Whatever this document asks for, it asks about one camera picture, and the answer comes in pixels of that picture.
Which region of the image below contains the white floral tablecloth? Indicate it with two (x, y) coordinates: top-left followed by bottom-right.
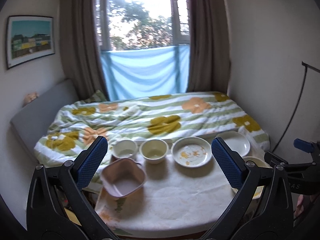
(95, 154), (235, 238)

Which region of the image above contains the pink square dish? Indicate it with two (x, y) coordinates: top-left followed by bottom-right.
(100, 158), (146, 199)

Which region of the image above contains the brown curtain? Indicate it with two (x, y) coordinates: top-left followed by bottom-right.
(59, 0), (107, 99)
(187, 0), (231, 94)

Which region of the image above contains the light blue cloth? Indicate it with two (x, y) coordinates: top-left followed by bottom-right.
(100, 44), (190, 101)

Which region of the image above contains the black cable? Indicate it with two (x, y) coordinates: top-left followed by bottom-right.
(271, 61), (320, 153)

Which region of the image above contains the window frame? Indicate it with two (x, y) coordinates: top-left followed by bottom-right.
(95, 0), (190, 51)

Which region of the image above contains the framed landscape picture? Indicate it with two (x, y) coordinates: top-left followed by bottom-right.
(5, 15), (55, 69)

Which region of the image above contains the plain white plate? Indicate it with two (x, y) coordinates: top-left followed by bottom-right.
(216, 131), (251, 157)

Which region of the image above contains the grey headboard cushion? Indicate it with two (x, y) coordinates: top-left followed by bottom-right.
(10, 79), (79, 161)

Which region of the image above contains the small plush toy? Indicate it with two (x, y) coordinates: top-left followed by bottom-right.
(23, 92), (39, 107)

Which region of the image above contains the right brown curtain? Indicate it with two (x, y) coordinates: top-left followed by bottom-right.
(187, 0), (231, 94)

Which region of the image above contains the white bowl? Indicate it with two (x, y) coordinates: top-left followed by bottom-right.
(112, 139), (138, 160)

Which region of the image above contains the duck pattern white plate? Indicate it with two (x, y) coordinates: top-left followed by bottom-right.
(171, 137), (213, 168)

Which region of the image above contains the floral striped quilt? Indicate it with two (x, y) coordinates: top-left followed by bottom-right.
(34, 92), (270, 167)

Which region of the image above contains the cream bowl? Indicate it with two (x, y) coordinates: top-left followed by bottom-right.
(139, 139), (169, 164)

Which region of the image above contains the left brown curtain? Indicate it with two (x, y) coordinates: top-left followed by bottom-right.
(59, 0), (107, 99)

